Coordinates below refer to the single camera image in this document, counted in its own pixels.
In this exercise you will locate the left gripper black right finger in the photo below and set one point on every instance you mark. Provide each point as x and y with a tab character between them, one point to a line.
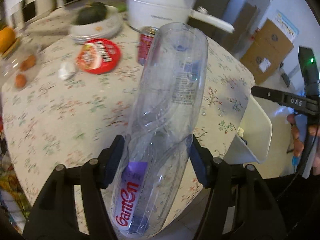
240	205

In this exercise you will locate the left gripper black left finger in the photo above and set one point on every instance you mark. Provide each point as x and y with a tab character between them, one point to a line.
53	215

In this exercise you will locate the clear plastic water bottle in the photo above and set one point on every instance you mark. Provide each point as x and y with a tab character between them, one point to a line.
160	131

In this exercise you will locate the white tissue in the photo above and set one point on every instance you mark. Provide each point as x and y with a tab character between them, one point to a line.
67	70

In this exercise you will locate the red noodle bowl lid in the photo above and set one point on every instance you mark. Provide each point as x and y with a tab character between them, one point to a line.
98	56

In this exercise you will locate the red soda can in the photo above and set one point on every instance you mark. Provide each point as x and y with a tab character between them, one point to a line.
145	40

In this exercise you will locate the person right hand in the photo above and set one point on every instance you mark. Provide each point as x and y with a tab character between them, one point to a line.
300	139

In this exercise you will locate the white plastic chair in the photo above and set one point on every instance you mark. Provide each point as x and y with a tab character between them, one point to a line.
253	145

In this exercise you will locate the brown cardboard box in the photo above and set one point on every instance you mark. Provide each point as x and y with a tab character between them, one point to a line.
267	52

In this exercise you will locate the floral tablecloth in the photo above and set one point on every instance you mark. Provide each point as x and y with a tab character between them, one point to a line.
53	122

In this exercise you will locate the small orange in jar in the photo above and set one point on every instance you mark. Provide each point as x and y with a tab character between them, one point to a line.
20	81
28	63

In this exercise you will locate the clear glass jar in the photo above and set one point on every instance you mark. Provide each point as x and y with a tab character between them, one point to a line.
11	59

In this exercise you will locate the white electric cooking pot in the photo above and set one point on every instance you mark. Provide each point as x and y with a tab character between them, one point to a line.
156	13

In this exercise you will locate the large orange fruit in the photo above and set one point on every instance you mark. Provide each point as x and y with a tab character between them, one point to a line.
7	38

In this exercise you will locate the stacked white plates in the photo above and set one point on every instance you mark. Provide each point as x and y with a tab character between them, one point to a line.
100	36

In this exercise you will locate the white floral ceramic bowl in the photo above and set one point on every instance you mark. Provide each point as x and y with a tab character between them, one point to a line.
106	26

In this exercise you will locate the dark green squash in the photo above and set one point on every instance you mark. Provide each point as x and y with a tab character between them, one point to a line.
91	13

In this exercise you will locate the white air fryer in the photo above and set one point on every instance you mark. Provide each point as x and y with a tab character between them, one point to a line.
21	12

